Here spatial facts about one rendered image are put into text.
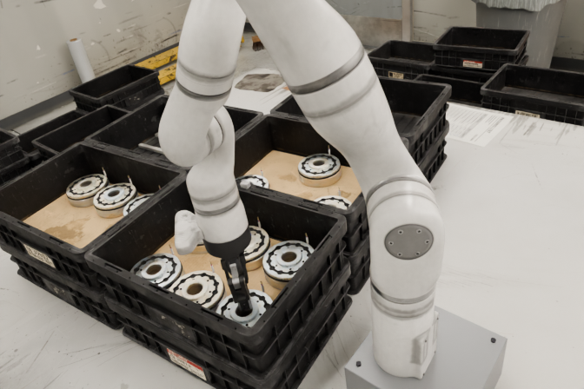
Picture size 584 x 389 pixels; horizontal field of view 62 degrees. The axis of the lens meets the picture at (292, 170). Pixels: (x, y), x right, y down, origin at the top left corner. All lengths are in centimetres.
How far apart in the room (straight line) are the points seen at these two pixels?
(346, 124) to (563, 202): 91
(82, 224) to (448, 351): 85
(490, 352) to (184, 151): 57
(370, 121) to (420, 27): 363
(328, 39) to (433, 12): 359
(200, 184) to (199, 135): 9
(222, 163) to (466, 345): 49
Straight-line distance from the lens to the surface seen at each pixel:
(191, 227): 76
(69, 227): 126
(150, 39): 486
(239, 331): 74
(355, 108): 52
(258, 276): 95
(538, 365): 100
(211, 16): 56
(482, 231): 123
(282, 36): 49
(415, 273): 66
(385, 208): 60
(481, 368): 86
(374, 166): 62
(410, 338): 76
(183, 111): 62
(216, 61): 57
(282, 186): 117
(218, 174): 69
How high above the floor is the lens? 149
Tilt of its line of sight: 33 degrees down
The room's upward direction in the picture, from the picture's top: 9 degrees counter-clockwise
